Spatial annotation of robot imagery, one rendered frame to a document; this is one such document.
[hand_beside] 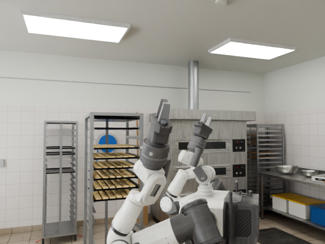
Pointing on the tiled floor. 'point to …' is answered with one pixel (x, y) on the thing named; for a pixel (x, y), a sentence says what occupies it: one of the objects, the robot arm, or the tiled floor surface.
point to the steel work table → (298, 176)
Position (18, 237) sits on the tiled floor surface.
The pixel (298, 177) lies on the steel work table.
